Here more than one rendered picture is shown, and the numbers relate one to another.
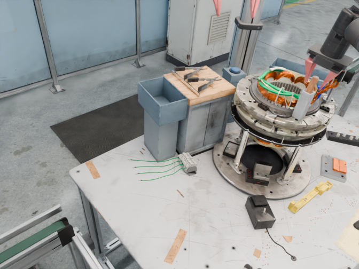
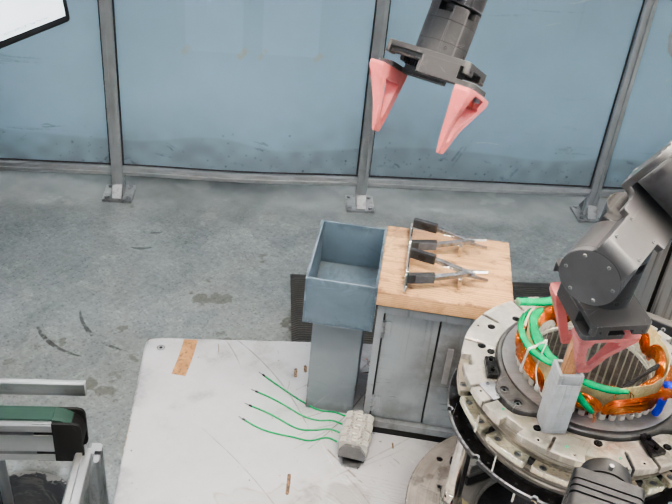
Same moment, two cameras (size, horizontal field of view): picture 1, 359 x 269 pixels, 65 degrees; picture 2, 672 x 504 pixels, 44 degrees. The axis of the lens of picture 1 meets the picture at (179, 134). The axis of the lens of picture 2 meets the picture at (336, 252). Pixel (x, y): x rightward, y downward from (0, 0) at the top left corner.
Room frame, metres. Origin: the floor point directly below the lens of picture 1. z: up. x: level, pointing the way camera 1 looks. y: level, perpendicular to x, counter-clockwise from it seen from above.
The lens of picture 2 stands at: (0.00, -0.59, 1.78)
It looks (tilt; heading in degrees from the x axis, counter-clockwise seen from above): 34 degrees down; 39
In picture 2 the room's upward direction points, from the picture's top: 6 degrees clockwise
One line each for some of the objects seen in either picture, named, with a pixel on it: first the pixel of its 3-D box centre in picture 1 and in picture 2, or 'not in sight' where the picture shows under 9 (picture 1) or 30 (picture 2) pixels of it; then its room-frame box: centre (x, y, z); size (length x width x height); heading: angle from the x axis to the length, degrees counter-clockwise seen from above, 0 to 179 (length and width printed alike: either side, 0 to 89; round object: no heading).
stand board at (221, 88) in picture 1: (198, 84); (445, 272); (0.93, -0.05, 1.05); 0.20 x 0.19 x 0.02; 125
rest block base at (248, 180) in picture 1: (257, 177); not in sight; (0.72, -0.30, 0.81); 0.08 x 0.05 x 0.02; 83
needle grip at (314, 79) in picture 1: (311, 86); (573, 356); (0.72, -0.35, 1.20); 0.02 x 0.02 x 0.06
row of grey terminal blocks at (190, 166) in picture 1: (187, 162); (356, 435); (0.77, -0.04, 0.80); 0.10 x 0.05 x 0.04; 30
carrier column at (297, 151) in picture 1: (294, 160); not in sight; (0.73, -0.41, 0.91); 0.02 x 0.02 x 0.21
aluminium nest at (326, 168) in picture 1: (333, 167); not in sight; (0.84, -0.63, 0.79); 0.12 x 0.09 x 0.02; 161
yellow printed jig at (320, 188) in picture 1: (311, 194); not in sight; (0.68, -0.49, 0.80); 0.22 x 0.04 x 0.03; 129
